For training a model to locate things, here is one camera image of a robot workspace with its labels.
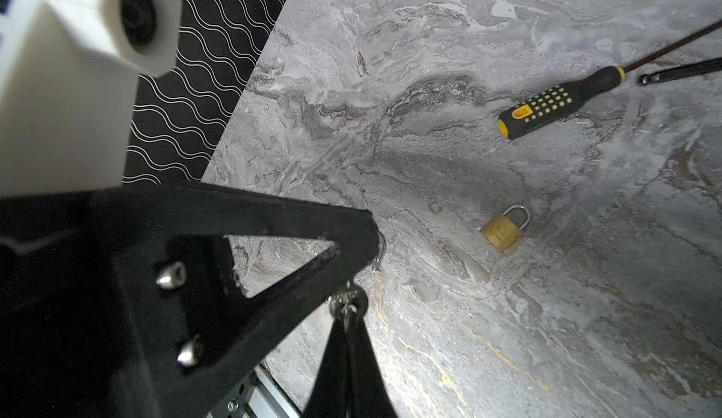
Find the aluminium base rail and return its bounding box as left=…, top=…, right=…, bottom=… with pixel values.
left=205, top=363, right=303, bottom=418

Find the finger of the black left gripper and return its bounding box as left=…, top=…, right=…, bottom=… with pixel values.
left=89, top=185, right=379, bottom=417

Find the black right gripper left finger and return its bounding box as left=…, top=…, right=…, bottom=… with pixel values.
left=302, top=320, right=350, bottom=418

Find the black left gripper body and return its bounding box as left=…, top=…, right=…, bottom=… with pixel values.
left=1, top=185, right=237, bottom=417

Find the black hex key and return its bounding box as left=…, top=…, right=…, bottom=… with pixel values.
left=637, top=58, right=722, bottom=86

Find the yellow black screwdriver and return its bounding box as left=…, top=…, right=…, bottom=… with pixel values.
left=498, top=21, right=721, bottom=141

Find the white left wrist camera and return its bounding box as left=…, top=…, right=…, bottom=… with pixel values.
left=1, top=0, right=182, bottom=197

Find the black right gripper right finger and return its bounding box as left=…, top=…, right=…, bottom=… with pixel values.
left=346, top=318, right=397, bottom=417

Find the small brass padlock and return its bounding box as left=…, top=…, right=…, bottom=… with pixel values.
left=481, top=205, right=531, bottom=252

